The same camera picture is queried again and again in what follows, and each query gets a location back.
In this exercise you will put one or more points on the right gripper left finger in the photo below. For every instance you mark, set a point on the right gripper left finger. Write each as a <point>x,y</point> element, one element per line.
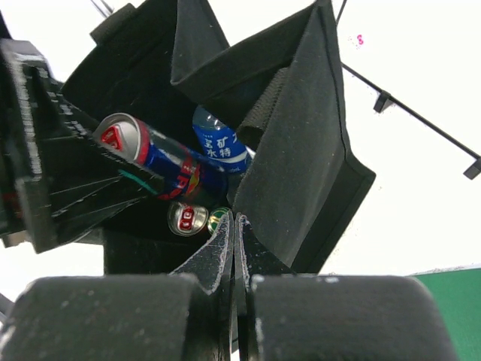
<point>208,330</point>

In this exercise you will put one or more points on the water bottle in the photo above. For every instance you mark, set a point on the water bottle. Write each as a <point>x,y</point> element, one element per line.
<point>250,153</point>
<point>219,142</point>

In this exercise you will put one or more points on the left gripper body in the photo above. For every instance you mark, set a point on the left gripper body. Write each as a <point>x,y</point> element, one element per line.
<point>27,91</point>

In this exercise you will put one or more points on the green board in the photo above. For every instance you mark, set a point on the green board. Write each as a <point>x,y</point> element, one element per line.
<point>457,294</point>

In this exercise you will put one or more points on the silver can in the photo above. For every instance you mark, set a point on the silver can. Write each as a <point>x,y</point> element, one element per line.
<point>187,175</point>
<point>186,220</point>

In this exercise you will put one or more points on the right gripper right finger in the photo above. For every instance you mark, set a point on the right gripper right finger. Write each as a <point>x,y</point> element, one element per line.
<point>251,257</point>

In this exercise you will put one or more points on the black canvas bag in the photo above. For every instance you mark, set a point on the black canvas bag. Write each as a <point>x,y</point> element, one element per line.
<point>281,90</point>

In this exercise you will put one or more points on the green glass bottle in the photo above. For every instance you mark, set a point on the green glass bottle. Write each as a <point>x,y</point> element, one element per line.
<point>215,217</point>

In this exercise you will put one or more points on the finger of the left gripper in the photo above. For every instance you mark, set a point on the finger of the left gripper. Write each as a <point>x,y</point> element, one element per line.
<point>82,181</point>

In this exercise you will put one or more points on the silver can front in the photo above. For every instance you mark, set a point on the silver can front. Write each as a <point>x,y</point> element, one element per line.
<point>186,220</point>

